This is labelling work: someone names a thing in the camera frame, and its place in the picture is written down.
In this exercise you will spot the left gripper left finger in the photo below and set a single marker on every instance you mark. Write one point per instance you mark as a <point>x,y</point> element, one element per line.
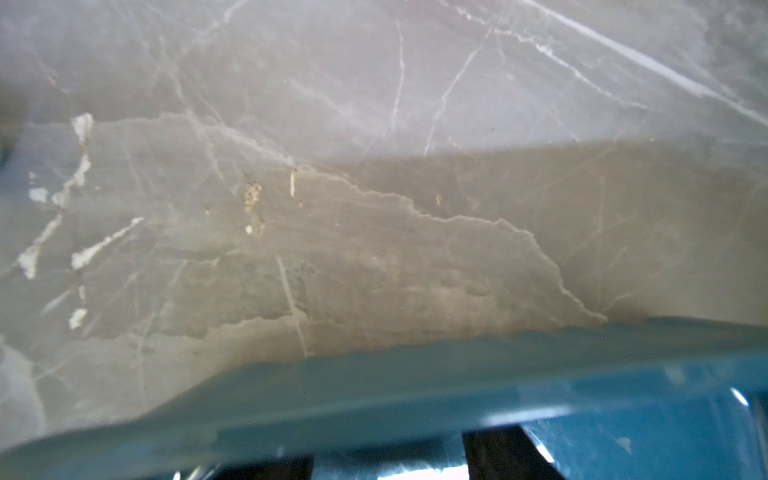
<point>293,469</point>

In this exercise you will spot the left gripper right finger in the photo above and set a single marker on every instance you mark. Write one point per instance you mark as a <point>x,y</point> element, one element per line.
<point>505,453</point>

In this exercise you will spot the teal storage box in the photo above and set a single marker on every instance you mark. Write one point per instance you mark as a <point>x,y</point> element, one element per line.
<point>665,398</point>

